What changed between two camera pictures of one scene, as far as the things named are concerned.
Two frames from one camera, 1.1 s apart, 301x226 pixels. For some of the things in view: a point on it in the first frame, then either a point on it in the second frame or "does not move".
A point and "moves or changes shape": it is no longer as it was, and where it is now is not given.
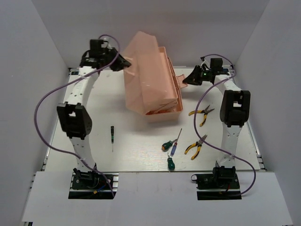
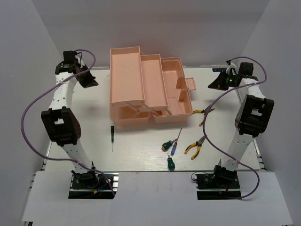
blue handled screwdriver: x=175 y=145 does not move
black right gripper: x=194 y=78 → x=218 y=84
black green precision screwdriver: x=112 y=136 does not move
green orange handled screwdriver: x=167 y=145 does not move
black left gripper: x=120 y=62 → x=91 y=81
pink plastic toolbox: x=152 y=87 moves or changes shape
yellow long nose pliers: x=199 y=144 does not move
